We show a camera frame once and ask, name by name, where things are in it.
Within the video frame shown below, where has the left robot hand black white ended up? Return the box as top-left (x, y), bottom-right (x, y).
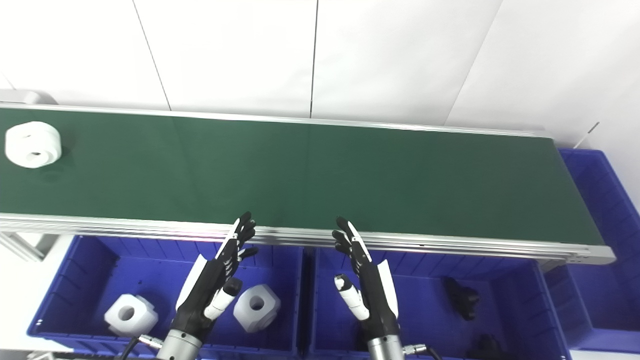
top-left (172, 211), bottom-right (260, 342)

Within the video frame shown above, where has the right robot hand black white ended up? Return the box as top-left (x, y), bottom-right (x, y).
top-left (332, 216), bottom-right (402, 344)

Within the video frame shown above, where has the white cube part with hole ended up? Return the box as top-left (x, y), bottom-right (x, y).
top-left (104, 293), bottom-right (159, 337)
top-left (5, 121), bottom-right (63, 169)
top-left (233, 284), bottom-right (281, 334)

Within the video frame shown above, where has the blue bin with black parts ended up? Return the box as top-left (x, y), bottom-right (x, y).
top-left (305, 247), bottom-right (572, 360)

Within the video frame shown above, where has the black plastic part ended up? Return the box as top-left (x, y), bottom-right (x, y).
top-left (469, 334), bottom-right (507, 360)
top-left (444, 276), bottom-right (481, 321)

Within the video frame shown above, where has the blue bin with white parts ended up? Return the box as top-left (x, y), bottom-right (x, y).
top-left (27, 235), bottom-right (307, 359)

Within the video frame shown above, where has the aluminium conveyor support leg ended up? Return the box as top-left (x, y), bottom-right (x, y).
top-left (0, 232), bottom-right (62, 264)

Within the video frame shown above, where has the empty blue bin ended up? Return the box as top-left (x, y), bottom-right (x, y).
top-left (542, 147), bottom-right (640, 352)

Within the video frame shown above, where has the grey conveyor motor housing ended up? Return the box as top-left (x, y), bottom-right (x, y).
top-left (0, 89), bottom-right (58, 106)

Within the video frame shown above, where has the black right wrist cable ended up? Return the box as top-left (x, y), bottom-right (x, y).
top-left (402, 343), bottom-right (444, 360)

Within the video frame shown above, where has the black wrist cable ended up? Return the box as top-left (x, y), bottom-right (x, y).
top-left (116, 334), bottom-right (165, 360)
top-left (402, 343), bottom-right (444, 360)

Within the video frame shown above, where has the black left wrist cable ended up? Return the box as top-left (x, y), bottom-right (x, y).
top-left (116, 334), bottom-right (165, 360)

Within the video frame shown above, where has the green conveyor belt aluminium frame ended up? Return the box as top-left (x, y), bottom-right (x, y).
top-left (0, 102), bottom-right (617, 266)

